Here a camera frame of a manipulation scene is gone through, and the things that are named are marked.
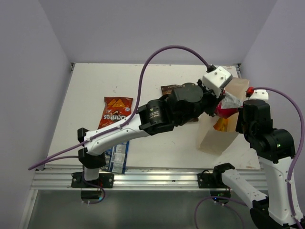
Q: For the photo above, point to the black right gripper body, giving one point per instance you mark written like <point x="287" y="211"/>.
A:
<point x="241" y="124"/>

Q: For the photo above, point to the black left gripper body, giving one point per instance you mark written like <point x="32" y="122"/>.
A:
<point x="209" y="99"/>

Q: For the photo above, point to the pink snack bag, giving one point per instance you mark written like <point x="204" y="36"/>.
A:
<point x="229" y="106"/>

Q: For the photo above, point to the orange Lot 100 gummy bag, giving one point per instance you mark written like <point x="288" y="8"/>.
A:
<point x="221" y="125"/>

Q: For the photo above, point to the white paper bag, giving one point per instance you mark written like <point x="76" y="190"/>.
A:
<point x="212" y="141"/>

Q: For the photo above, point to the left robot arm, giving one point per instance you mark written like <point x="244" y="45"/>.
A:
<point x="157" y="116"/>

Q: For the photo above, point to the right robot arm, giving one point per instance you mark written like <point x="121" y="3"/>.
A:
<point x="278" y="209"/>

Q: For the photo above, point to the brown Kettle chips bag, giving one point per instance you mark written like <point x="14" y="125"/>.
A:
<point x="167" y="89"/>

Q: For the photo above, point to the red Doritos chip bag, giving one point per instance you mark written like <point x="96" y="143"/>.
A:
<point x="115" y="109"/>

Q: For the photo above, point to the blue cookie packet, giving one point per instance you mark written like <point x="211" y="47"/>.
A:
<point x="116" y="158"/>

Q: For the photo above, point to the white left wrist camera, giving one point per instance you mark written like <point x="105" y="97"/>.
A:
<point x="217" y="80"/>

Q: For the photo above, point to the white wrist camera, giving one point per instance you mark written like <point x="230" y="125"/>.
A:
<point x="259" y="94"/>
<point x="217" y="80"/>

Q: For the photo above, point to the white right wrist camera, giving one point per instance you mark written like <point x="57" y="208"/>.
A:
<point x="259" y="94"/>

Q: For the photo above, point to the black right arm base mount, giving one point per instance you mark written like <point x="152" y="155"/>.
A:
<point x="209" y="180"/>

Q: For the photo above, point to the aluminium table frame rail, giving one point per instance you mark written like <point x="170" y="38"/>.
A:
<point x="168" y="161"/>

